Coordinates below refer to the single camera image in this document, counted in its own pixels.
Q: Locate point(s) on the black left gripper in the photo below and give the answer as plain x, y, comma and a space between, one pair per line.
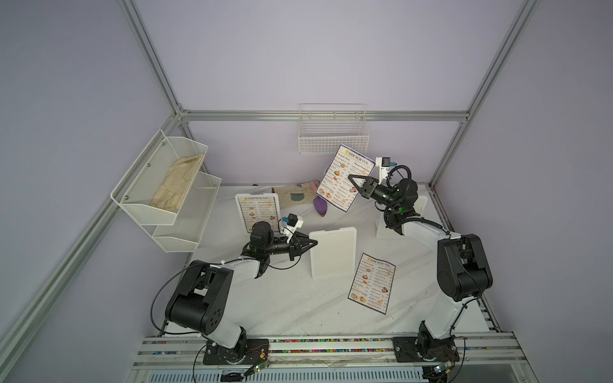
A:
294, 248

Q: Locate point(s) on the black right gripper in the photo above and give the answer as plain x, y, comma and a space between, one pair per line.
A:
365, 191

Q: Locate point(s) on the dim sum menu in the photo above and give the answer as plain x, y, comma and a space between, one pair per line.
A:
372, 283
258, 213
336, 187

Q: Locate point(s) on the white acrylic menu holder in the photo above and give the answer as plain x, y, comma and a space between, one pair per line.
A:
258, 213
382, 232
334, 255

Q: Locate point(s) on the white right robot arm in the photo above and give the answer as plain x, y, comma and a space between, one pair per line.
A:
463, 273

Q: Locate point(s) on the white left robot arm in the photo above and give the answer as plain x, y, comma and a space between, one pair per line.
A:
200, 298

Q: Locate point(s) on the purple silicone spatula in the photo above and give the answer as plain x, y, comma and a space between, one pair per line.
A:
320, 205

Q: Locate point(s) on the beige oven mitt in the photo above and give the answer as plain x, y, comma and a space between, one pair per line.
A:
295, 195

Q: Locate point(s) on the beige cloth in shelf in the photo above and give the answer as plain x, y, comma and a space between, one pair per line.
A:
171, 194

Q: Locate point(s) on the white two-tier mesh shelf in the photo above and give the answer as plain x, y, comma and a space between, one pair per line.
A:
173, 232

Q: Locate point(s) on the white wire wall basket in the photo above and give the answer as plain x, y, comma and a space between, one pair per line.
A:
323, 127

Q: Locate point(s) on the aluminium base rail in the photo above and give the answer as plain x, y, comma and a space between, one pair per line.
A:
487, 357

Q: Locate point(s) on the aluminium frame profiles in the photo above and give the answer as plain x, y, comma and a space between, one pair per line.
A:
26, 328

